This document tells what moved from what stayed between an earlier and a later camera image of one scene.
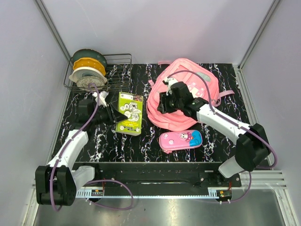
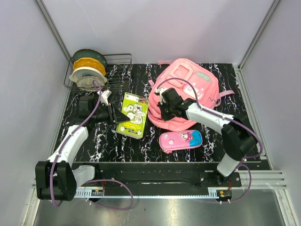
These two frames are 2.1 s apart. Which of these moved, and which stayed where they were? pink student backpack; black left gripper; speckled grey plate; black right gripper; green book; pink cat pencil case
Moved: green book; black right gripper
Stayed: black left gripper; pink cat pencil case; speckled grey plate; pink student backpack
